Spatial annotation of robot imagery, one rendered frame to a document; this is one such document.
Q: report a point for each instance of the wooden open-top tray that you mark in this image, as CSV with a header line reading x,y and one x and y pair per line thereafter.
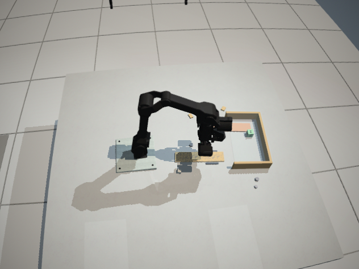
x,y
249,141

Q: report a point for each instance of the tan speckled strip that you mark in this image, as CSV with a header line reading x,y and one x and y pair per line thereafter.
x,y
194,157

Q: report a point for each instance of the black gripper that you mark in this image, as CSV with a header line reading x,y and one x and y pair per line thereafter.
x,y
204,148

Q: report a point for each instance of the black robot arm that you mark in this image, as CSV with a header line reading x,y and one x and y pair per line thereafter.
x,y
207,116

